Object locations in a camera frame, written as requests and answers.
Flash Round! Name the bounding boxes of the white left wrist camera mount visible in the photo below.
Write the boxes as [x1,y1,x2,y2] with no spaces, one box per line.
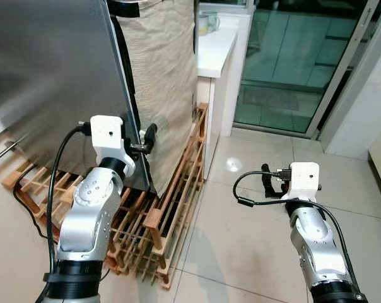
[90,116,136,171]

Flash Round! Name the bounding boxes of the white framed glass sliding door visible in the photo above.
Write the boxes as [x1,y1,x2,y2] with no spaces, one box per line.
[232,0,381,141]

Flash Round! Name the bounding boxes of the pale green mug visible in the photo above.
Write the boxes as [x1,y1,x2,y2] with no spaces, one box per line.
[206,11,221,32]

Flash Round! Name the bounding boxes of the wooden slatted rack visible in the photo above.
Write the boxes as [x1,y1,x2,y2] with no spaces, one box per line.
[1,104,210,290]

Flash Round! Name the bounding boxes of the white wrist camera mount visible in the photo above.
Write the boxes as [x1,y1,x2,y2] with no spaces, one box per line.
[290,162,321,201]
[90,116,136,171]

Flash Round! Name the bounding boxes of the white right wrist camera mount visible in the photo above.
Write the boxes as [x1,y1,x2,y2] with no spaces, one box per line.
[290,162,321,201]

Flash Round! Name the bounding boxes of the thin metal rod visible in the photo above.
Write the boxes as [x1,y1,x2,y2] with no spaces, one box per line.
[0,134,27,168]

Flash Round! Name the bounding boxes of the black power cord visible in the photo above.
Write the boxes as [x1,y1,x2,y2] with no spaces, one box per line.
[13,182,59,244]

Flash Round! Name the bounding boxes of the white counter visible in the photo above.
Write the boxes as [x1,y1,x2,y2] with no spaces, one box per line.
[196,3,254,181]

